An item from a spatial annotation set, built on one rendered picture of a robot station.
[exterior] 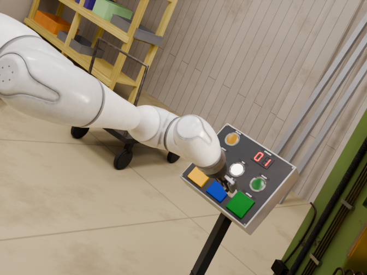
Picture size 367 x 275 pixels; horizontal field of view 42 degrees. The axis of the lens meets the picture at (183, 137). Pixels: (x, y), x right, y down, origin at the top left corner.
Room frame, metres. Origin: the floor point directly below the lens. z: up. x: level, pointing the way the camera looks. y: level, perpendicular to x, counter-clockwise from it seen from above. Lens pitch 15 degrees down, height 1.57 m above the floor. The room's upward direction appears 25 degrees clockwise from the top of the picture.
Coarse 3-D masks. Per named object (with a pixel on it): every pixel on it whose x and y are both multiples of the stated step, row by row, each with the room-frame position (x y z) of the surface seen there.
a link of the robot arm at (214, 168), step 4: (220, 156) 1.29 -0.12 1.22; (224, 156) 1.33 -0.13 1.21; (220, 160) 1.29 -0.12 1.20; (224, 160) 1.32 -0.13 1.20; (212, 164) 1.27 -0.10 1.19; (216, 164) 1.28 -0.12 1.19; (220, 164) 1.30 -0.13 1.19; (200, 168) 1.28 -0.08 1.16; (204, 168) 1.28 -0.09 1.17; (208, 168) 1.28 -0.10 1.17; (212, 168) 1.28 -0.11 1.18; (216, 168) 1.30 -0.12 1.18; (220, 168) 1.31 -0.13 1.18; (204, 172) 1.30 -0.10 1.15; (208, 172) 1.30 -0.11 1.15; (212, 172) 1.30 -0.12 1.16; (216, 172) 1.31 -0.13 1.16
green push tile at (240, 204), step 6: (240, 192) 1.60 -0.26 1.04; (234, 198) 1.59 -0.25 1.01; (240, 198) 1.59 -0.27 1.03; (246, 198) 1.58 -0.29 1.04; (228, 204) 1.58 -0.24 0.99; (234, 204) 1.58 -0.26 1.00; (240, 204) 1.57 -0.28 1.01; (246, 204) 1.56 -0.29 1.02; (252, 204) 1.56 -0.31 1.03; (234, 210) 1.56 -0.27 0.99; (240, 210) 1.55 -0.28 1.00; (246, 210) 1.55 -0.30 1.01; (240, 216) 1.54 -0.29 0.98
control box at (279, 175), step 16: (224, 128) 1.81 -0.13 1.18; (224, 144) 1.76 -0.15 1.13; (240, 144) 1.74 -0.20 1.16; (256, 144) 1.73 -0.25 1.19; (240, 160) 1.70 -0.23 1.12; (272, 160) 1.66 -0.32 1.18; (240, 176) 1.65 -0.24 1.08; (256, 176) 1.64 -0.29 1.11; (272, 176) 1.62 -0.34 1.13; (288, 176) 1.61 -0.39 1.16; (256, 192) 1.60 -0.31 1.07; (272, 192) 1.58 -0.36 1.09; (224, 208) 1.58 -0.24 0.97; (256, 208) 1.55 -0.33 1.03; (272, 208) 1.61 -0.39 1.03; (240, 224) 1.53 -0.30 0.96; (256, 224) 1.57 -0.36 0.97
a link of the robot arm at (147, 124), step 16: (112, 96) 0.89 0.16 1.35; (112, 112) 0.88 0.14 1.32; (128, 112) 0.94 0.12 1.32; (144, 112) 1.25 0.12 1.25; (160, 112) 1.28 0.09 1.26; (112, 128) 0.93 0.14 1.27; (128, 128) 0.97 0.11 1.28; (144, 128) 1.23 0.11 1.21; (160, 128) 1.26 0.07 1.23; (144, 144) 1.30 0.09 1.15; (160, 144) 1.27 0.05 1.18
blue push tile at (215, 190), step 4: (212, 184) 1.65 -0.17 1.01; (216, 184) 1.64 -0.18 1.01; (220, 184) 1.64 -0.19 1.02; (208, 188) 1.64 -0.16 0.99; (212, 188) 1.64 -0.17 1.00; (216, 188) 1.63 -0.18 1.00; (220, 188) 1.63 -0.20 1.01; (208, 192) 1.63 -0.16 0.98; (212, 192) 1.63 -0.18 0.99; (216, 192) 1.62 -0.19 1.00; (220, 192) 1.62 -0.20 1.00; (224, 192) 1.62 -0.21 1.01; (212, 196) 1.62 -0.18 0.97; (216, 196) 1.61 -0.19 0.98; (220, 196) 1.61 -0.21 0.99; (224, 196) 1.61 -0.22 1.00; (220, 200) 1.60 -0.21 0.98
